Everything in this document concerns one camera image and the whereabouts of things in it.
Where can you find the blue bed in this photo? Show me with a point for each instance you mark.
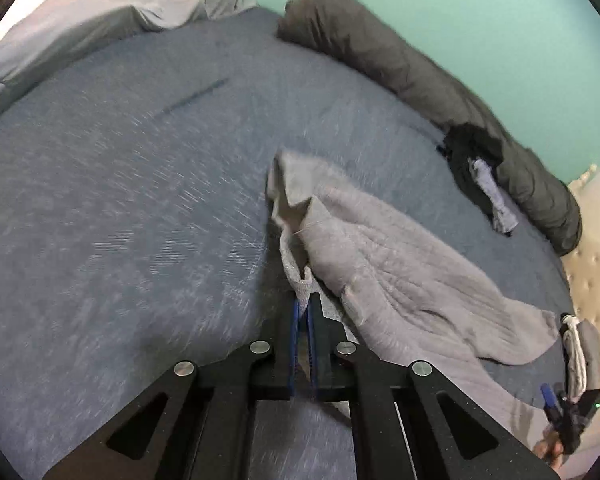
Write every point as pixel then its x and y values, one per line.
pixel 130 210

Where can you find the cream tufted headboard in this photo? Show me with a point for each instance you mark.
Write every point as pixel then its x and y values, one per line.
pixel 597 260

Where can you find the dark grey rolled duvet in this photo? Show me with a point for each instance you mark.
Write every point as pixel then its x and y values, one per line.
pixel 430 85

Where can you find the black garment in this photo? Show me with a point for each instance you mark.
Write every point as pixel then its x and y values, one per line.
pixel 460 160

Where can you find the folded grey garment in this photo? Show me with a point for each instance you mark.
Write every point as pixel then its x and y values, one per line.
pixel 592 350

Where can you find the person's right hand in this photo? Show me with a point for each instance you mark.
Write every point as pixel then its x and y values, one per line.
pixel 548 449

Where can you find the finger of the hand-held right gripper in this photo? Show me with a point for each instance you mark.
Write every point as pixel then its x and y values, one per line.
pixel 547 395

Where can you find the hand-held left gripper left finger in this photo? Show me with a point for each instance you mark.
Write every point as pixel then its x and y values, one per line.
pixel 295 340

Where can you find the blue striped cloth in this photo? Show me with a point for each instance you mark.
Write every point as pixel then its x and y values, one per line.
pixel 495 195

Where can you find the grey quilted sweater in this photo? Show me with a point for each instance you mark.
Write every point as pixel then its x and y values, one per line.
pixel 380 280

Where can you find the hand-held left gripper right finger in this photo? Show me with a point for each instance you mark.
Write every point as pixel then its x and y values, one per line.
pixel 311 350

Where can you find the light grey bed sheet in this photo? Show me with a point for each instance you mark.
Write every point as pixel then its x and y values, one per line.
pixel 80 15

